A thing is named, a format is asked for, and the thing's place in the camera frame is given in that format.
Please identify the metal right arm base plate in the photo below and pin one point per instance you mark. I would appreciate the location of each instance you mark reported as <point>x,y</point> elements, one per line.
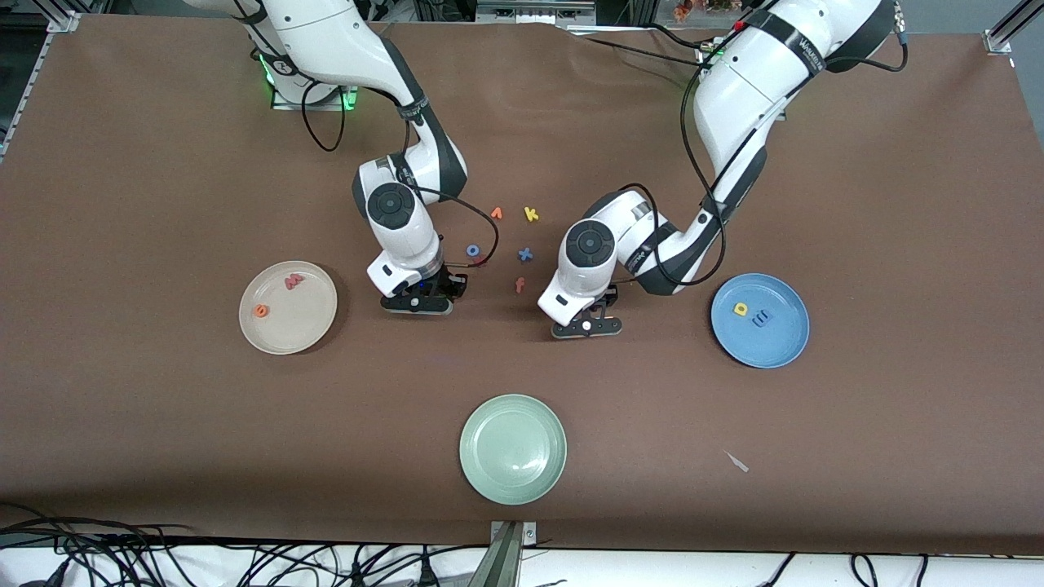
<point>285,104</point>

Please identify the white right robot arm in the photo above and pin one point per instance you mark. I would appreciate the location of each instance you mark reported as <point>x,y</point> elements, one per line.
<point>326,41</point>

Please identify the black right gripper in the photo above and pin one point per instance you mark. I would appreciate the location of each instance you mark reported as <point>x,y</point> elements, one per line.
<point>451,284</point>

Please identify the green round plate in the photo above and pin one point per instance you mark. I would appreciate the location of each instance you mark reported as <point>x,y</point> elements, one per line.
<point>512,450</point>

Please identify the beige round plate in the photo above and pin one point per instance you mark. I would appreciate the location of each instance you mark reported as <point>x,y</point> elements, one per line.
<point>294,330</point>

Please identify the blue foam letter E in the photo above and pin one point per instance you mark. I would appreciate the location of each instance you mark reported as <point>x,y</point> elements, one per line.
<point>762,320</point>

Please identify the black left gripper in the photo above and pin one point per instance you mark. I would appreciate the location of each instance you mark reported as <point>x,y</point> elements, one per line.
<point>612,298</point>

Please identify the aluminium frame structure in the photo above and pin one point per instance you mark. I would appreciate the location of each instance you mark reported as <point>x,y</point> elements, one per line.
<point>534,10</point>

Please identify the small grey tape scrap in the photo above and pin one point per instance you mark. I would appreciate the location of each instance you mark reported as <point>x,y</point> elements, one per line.
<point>736,461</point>

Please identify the aluminium corner profile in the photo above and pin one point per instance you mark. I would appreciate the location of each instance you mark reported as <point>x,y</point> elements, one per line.
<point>64,20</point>
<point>999,39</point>

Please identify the metal camera stand bracket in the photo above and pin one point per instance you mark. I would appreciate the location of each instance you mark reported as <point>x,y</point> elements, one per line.
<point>510,562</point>

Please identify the pink foam letter m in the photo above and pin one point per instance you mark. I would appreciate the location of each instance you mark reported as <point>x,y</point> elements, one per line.
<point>294,282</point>

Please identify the pink artificial flowers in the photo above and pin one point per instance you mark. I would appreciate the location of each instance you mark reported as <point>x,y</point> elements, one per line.
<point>683,10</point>

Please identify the blue round plate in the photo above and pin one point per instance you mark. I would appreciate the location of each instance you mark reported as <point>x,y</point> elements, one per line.
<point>775,342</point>

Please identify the brown paper table cover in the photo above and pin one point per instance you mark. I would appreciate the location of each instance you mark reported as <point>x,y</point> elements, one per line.
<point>522,367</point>

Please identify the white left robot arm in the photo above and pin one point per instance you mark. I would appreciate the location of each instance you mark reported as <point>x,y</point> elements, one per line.
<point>758,73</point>

